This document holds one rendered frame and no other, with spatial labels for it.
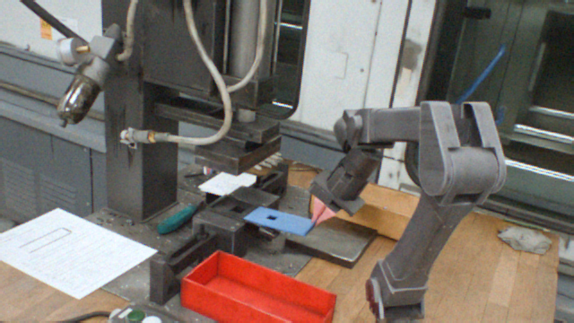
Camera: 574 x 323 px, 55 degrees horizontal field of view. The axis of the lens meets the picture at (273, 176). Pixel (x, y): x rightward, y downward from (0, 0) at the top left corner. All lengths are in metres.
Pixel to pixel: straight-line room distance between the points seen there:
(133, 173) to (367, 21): 0.80
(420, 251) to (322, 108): 0.97
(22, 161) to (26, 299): 1.81
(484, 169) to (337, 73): 1.00
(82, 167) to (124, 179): 1.24
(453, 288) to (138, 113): 0.75
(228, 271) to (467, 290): 0.49
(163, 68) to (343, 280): 0.56
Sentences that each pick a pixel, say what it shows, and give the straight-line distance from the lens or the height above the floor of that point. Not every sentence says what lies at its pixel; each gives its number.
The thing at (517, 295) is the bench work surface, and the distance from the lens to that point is 1.26.
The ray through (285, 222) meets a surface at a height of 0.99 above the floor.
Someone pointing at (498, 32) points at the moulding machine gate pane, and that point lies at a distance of 1.51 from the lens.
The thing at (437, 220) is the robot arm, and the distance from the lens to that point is 0.79.
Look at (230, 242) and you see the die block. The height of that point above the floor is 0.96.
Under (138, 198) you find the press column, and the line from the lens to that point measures 1.27.
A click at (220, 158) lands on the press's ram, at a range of 1.05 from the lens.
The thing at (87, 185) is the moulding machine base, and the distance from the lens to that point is 2.53.
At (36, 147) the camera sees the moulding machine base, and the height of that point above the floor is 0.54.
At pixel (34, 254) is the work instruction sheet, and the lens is 1.21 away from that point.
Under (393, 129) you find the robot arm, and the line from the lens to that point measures 0.88.
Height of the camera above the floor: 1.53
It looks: 24 degrees down
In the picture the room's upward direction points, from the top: 6 degrees clockwise
